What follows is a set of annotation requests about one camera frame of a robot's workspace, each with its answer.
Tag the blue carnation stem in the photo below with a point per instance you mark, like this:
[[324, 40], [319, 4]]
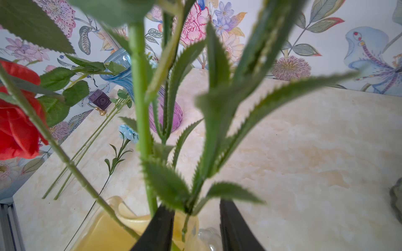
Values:
[[127, 135], [228, 88]]

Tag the red rose stem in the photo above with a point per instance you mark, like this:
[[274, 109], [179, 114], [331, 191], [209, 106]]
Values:
[[31, 104]]

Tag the purple perfume bottle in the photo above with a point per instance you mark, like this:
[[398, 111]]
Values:
[[101, 101]]

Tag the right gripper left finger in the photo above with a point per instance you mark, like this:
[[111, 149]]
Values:
[[159, 232]]

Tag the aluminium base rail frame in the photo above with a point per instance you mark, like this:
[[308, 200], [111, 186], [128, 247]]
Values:
[[11, 237]]

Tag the pink rose blue carnation bouquet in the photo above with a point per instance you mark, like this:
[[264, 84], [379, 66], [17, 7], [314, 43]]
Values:
[[124, 19]]

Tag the light blue rose stem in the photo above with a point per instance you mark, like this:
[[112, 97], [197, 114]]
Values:
[[123, 100]]

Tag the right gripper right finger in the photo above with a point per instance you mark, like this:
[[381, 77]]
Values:
[[236, 235]]

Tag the clear ribbed glass vase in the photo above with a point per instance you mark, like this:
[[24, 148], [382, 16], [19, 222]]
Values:
[[395, 194]]

